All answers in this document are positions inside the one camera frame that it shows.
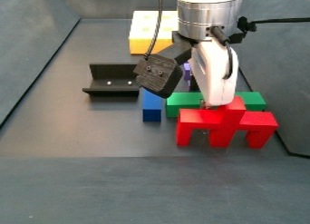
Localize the yellow white puzzle board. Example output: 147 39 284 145
129 11 178 54

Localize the green long block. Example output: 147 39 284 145
166 92 266 118

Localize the red branched block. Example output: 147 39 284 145
175 96 278 149

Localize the purple branched block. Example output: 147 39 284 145
183 62 191 90

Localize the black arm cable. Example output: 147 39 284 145
210 16 310 81

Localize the black angle bracket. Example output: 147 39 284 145
83 63 139 97

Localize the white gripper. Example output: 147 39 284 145
189 38 240 106

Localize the black camera cable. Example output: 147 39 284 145
143 0 165 62

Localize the blue long block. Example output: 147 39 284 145
143 90 162 122

